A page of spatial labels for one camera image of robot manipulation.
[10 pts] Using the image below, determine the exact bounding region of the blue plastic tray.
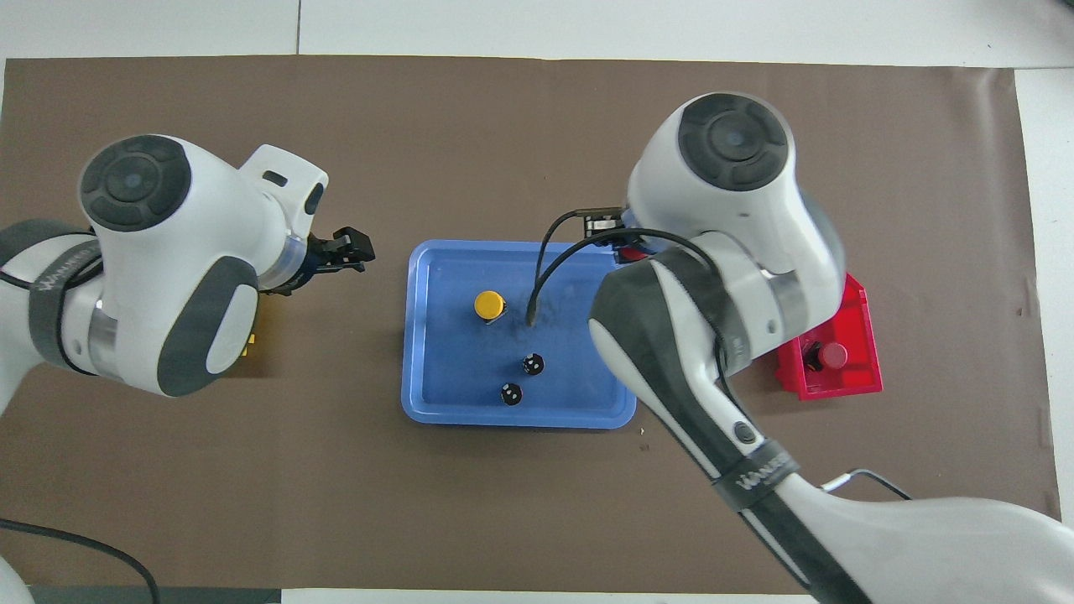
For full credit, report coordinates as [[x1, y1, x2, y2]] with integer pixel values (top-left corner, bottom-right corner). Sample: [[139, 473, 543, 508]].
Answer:
[[401, 239, 637, 430]]

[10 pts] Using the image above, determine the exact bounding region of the black left base cable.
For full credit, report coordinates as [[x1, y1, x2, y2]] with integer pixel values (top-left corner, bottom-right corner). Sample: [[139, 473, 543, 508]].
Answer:
[[0, 518, 162, 604]]

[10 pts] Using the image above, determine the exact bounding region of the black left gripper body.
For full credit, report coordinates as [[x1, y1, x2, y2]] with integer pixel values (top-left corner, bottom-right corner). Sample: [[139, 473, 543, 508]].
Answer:
[[277, 232, 341, 295]]

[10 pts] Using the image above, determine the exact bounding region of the red plastic bin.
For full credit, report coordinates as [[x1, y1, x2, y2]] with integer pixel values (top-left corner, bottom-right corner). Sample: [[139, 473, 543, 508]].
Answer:
[[772, 273, 884, 401]]

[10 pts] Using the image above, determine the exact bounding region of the brown paper mat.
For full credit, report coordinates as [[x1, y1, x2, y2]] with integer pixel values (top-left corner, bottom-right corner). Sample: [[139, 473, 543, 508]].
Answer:
[[0, 55, 1062, 592]]

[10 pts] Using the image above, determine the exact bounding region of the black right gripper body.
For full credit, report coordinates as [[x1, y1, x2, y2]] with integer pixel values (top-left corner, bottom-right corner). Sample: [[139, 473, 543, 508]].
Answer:
[[611, 226, 652, 266]]

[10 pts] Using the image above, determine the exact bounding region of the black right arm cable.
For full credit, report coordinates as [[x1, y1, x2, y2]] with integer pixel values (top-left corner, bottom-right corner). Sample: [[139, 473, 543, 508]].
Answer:
[[527, 208, 724, 395]]

